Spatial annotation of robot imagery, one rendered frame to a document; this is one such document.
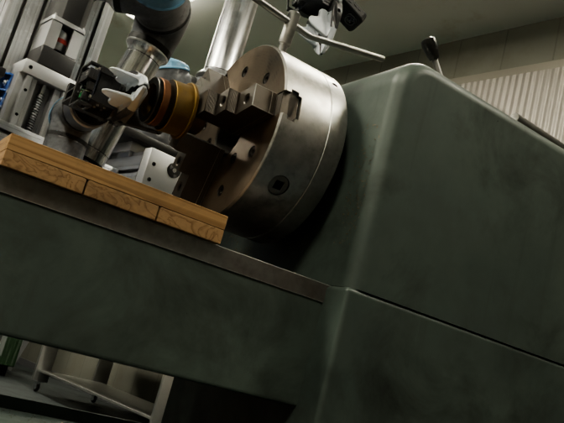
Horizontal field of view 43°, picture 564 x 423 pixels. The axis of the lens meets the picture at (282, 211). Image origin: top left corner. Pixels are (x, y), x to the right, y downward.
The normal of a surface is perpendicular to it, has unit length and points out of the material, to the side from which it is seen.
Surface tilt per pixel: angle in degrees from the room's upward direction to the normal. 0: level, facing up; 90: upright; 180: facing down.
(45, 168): 90
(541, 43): 90
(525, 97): 90
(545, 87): 90
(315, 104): 74
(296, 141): 98
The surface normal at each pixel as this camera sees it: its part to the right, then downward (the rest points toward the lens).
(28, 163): 0.54, -0.05
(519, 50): -0.73, -0.33
